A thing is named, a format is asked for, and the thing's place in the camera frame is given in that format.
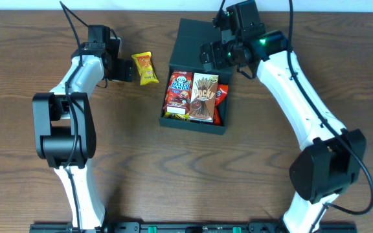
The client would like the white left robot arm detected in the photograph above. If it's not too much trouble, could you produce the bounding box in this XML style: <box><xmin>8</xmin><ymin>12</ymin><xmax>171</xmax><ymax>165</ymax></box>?
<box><xmin>30</xmin><ymin>25</ymin><xmax>133</xmax><ymax>232</ymax></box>

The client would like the yellow orange snack packet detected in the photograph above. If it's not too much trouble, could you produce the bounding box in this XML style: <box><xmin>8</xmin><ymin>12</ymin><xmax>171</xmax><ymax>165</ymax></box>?
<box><xmin>131</xmin><ymin>52</ymin><xmax>159</xmax><ymax>85</ymax></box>

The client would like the brown Pocky box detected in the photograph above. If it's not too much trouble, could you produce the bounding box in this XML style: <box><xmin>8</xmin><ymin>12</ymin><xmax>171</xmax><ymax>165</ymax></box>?
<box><xmin>189</xmin><ymin>72</ymin><xmax>219</xmax><ymax>123</ymax></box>

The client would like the dark green gift box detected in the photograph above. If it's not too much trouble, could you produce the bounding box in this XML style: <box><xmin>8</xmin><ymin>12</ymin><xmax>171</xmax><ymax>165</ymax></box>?
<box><xmin>159</xmin><ymin>18</ymin><xmax>233</xmax><ymax>135</ymax></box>

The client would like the red Hello Panda box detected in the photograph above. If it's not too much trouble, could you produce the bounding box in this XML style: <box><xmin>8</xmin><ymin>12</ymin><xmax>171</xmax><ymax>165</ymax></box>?
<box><xmin>163</xmin><ymin>71</ymin><xmax>192</xmax><ymax>115</ymax></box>

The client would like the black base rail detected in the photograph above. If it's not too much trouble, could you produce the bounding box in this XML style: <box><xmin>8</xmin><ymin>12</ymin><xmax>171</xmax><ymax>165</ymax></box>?
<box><xmin>29</xmin><ymin>221</ymin><xmax>358</xmax><ymax>233</ymax></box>

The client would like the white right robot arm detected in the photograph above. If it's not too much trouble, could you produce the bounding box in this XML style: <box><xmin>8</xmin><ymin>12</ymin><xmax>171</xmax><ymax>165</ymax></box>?
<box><xmin>200</xmin><ymin>1</ymin><xmax>368</xmax><ymax>232</ymax></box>

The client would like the yellow candy bag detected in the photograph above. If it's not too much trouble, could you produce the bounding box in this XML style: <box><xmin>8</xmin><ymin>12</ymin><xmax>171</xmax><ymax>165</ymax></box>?
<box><xmin>163</xmin><ymin>112</ymin><xmax>189</xmax><ymax>121</ymax></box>

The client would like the red Hacks candy bag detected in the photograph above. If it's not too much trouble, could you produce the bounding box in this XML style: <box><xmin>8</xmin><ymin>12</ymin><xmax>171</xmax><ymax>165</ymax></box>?
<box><xmin>213</xmin><ymin>84</ymin><xmax>229</xmax><ymax>126</ymax></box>

